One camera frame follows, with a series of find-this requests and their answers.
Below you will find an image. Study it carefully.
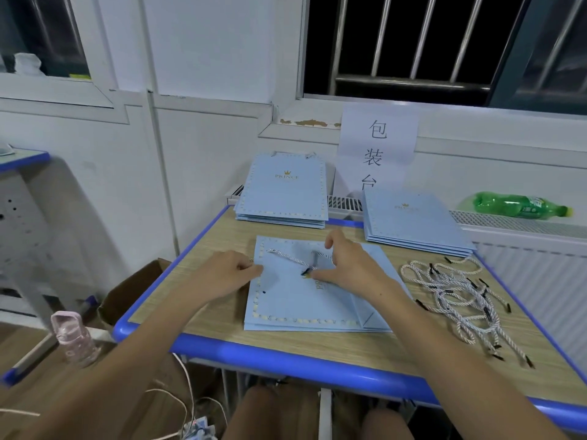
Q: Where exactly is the teal framed sliding window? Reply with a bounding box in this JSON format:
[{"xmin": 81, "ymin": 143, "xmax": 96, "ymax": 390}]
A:
[{"xmin": 490, "ymin": 0, "xmax": 587, "ymax": 116}]

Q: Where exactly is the grey metal desk blue edge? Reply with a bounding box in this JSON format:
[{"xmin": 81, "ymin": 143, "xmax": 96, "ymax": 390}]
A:
[{"xmin": 0, "ymin": 148, "xmax": 100, "ymax": 387}]

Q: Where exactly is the person's left hand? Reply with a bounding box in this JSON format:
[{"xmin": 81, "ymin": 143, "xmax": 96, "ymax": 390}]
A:
[{"xmin": 177, "ymin": 250, "xmax": 265, "ymax": 305}]

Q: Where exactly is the white cable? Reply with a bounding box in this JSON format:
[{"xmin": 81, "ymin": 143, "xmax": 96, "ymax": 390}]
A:
[{"xmin": 0, "ymin": 353, "xmax": 229, "ymax": 440}]

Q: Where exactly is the small white container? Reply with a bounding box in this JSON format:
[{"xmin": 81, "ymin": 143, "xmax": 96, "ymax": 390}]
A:
[{"xmin": 13, "ymin": 53, "xmax": 45, "ymax": 78}]

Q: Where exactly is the brown cardboard box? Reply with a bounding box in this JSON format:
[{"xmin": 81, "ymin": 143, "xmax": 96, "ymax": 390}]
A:
[{"xmin": 98, "ymin": 259, "xmax": 174, "ymax": 329}]

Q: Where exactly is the white framed window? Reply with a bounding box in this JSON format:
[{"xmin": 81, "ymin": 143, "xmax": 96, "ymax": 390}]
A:
[{"xmin": 0, "ymin": 0, "xmax": 130, "ymax": 125}]

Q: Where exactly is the person's right forearm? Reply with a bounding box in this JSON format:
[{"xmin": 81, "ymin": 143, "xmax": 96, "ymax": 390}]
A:
[{"xmin": 371, "ymin": 279, "xmax": 570, "ymax": 440}]

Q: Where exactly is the stack of finished blue bags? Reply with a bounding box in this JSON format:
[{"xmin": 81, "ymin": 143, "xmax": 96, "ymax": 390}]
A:
[{"xmin": 235, "ymin": 153, "xmax": 330, "ymax": 217}]

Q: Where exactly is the pink water bottle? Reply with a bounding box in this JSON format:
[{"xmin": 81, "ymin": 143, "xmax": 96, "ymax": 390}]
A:
[{"xmin": 50, "ymin": 310, "xmax": 101, "ymax": 367}]

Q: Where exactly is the green plastic bottle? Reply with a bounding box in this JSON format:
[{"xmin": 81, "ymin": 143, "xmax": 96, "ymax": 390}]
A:
[{"xmin": 472, "ymin": 192, "xmax": 572, "ymax": 221}]

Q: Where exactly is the person's left forearm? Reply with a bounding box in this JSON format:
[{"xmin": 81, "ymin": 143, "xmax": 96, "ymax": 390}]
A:
[{"xmin": 13, "ymin": 284, "xmax": 207, "ymax": 440}]

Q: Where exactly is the white power strip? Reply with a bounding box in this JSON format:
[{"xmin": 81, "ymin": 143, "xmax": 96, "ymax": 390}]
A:
[{"xmin": 183, "ymin": 417, "xmax": 220, "ymax": 440}]

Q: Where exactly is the white paper sign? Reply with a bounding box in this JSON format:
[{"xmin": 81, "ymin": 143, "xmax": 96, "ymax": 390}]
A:
[{"xmin": 334, "ymin": 103, "xmax": 420, "ymax": 193}]

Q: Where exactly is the metal window grille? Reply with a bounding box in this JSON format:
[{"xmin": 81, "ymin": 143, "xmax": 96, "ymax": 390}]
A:
[{"xmin": 305, "ymin": 0, "xmax": 533, "ymax": 106}]

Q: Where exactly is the stack of blue paper bags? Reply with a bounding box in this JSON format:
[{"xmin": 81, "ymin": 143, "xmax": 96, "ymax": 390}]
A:
[{"xmin": 362, "ymin": 188, "xmax": 478, "ymax": 260}]

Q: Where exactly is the person's right hand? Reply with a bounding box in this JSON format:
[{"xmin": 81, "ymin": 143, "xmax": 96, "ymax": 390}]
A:
[{"xmin": 303, "ymin": 226, "xmax": 394, "ymax": 299}]

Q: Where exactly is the person's leg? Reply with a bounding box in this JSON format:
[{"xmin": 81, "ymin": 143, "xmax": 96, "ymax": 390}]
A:
[
  {"xmin": 224, "ymin": 382, "xmax": 320, "ymax": 440},
  {"xmin": 360, "ymin": 408, "xmax": 416, "ymax": 440}
]

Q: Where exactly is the blue-edged wooden desk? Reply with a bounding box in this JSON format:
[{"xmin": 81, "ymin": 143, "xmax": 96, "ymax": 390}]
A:
[{"xmin": 113, "ymin": 206, "xmax": 587, "ymax": 435}]

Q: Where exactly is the white black-tipped rope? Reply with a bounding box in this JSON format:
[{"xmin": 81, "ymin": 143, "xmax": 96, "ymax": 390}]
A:
[
  {"xmin": 264, "ymin": 148, "xmax": 319, "ymax": 161},
  {"xmin": 266, "ymin": 244, "xmax": 317, "ymax": 279}
]

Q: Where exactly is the pile of white twisted ropes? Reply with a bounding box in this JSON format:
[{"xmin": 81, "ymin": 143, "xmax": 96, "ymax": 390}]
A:
[{"xmin": 399, "ymin": 256, "xmax": 536, "ymax": 369}]

